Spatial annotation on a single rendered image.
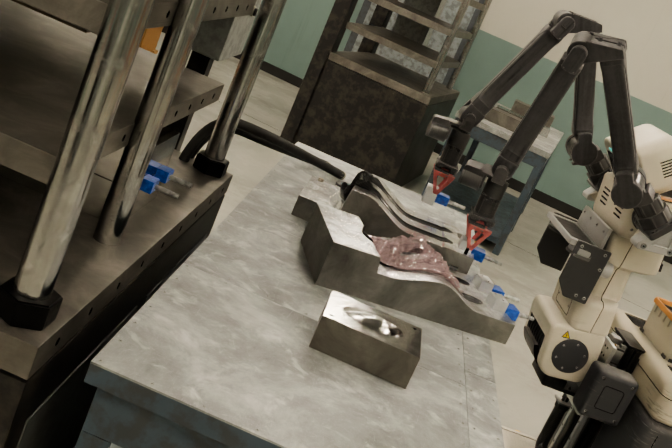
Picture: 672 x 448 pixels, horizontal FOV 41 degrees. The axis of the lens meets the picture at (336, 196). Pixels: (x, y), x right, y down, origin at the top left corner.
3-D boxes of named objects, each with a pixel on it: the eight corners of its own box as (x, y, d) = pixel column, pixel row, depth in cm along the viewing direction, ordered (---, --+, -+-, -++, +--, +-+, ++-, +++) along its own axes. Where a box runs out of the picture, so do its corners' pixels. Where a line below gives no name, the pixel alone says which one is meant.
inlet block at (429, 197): (461, 214, 275) (468, 198, 274) (461, 218, 270) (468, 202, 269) (421, 198, 275) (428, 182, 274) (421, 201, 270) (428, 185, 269)
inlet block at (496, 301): (525, 323, 225) (534, 305, 224) (532, 333, 220) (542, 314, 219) (480, 309, 221) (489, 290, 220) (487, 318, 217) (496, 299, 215)
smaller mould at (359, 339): (408, 357, 183) (422, 328, 181) (405, 389, 168) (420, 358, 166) (318, 318, 183) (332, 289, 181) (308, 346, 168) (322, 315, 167)
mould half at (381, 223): (458, 260, 266) (477, 220, 262) (460, 288, 240) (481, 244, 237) (305, 193, 266) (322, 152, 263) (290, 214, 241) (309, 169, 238)
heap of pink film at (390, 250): (447, 270, 230) (459, 244, 228) (467, 301, 213) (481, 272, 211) (356, 240, 223) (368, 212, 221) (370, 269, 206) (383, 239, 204)
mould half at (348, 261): (472, 297, 237) (490, 261, 235) (505, 344, 213) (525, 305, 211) (300, 240, 224) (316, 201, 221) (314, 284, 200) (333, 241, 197)
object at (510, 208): (524, 213, 799) (570, 120, 776) (499, 257, 619) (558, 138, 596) (453, 179, 813) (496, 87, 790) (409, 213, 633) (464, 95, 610)
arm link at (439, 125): (478, 116, 260) (475, 110, 268) (442, 102, 259) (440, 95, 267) (461, 153, 264) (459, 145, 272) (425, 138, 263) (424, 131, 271)
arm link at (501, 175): (510, 170, 231) (516, 156, 238) (469, 152, 233) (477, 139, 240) (493, 206, 238) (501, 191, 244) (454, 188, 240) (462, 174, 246)
